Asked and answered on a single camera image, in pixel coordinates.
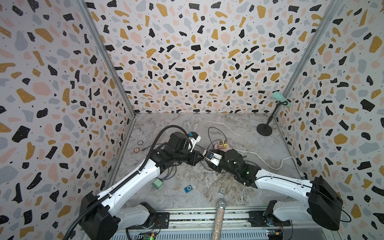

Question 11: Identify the blue mp3 player left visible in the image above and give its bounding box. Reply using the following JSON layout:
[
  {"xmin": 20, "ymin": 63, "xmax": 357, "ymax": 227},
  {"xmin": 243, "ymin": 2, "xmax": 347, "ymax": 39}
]
[{"xmin": 184, "ymin": 185, "xmax": 193, "ymax": 194}]

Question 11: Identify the green USB charger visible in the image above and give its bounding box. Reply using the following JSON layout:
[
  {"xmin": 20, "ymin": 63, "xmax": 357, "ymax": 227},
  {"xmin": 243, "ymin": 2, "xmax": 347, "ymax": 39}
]
[{"xmin": 152, "ymin": 179, "xmax": 163, "ymax": 190}]

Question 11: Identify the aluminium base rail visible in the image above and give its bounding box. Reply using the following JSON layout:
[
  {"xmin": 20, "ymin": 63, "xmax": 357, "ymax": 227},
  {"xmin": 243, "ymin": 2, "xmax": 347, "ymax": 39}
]
[{"xmin": 79, "ymin": 206, "xmax": 337, "ymax": 240}]

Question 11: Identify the pink power strip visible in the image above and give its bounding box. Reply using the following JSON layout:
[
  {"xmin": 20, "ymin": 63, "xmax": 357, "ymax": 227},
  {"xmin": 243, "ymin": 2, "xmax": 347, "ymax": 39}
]
[{"xmin": 214, "ymin": 143, "xmax": 231, "ymax": 152}]

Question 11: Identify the silver mp3 player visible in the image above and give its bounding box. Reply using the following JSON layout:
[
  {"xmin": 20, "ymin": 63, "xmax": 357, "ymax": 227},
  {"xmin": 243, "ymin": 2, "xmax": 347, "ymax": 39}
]
[{"xmin": 219, "ymin": 188, "xmax": 226, "ymax": 195}]

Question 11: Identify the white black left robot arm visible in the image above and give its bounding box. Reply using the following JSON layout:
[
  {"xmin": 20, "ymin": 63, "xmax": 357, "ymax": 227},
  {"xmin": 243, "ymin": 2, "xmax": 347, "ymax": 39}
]
[{"xmin": 64, "ymin": 125, "xmax": 204, "ymax": 240}]

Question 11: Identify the glitter silver microphone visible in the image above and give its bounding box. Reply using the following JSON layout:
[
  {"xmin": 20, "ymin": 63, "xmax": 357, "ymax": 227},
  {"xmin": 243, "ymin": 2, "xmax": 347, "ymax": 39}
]
[{"xmin": 211, "ymin": 199, "xmax": 227, "ymax": 240}]

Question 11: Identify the black microphone stand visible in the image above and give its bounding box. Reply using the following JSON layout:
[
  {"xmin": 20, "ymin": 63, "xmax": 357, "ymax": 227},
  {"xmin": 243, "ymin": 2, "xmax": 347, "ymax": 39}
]
[{"xmin": 257, "ymin": 101, "xmax": 288, "ymax": 137}]

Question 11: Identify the grey cable of pink charger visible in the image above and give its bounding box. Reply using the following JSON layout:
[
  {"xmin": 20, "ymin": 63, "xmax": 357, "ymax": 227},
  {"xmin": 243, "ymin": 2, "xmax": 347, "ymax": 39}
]
[{"xmin": 141, "ymin": 140, "xmax": 223, "ymax": 172}]

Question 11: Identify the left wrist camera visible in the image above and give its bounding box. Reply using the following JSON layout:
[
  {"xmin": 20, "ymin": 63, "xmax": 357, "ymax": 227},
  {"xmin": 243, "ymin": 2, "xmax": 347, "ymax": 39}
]
[{"xmin": 189, "ymin": 132, "xmax": 201, "ymax": 149}]

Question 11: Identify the grey cable of green charger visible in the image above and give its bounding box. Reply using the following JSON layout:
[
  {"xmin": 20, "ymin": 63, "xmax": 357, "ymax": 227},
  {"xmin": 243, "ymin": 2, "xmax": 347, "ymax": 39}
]
[{"xmin": 163, "ymin": 164, "xmax": 181, "ymax": 182}]

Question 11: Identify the white power strip cord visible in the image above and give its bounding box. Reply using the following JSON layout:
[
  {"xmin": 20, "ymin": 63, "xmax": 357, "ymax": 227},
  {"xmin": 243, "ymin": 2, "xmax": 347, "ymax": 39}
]
[{"xmin": 233, "ymin": 149, "xmax": 301, "ymax": 175}]

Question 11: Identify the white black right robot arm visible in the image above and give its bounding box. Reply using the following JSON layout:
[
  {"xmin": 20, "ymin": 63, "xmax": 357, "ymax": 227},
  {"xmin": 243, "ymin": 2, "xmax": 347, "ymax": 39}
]
[{"xmin": 206, "ymin": 149, "xmax": 343, "ymax": 231}]

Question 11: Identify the green microphone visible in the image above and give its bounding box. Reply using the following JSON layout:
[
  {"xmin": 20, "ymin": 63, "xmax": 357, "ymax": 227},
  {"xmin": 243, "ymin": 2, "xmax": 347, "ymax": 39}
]
[{"xmin": 273, "ymin": 92, "xmax": 291, "ymax": 108}]

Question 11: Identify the grey cable of yellow charger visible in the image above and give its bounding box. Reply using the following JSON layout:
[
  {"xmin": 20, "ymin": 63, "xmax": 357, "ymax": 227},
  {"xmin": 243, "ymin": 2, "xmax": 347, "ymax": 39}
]
[{"xmin": 206, "ymin": 126, "xmax": 229, "ymax": 151}]

